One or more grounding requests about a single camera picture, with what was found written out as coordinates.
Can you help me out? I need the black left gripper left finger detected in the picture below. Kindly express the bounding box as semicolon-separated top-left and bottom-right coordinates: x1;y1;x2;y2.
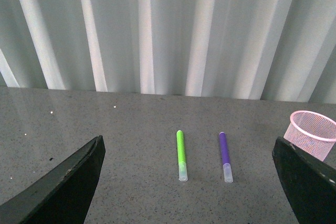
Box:
1;136;106;223

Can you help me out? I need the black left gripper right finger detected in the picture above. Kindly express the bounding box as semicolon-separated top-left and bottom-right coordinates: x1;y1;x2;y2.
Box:
272;137;335;223

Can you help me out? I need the purple highlighter pen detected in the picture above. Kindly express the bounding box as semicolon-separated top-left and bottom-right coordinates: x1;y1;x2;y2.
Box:
218;132;234;183

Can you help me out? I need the pink mesh cup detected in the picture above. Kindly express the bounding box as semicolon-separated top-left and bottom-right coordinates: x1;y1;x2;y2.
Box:
284;110;335;161

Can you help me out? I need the green highlighter pen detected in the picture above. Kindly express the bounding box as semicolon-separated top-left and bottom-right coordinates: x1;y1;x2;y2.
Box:
176;130;188;182

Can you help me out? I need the white pleated curtain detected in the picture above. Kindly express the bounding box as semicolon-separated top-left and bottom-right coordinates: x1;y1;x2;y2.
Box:
1;0;335;103

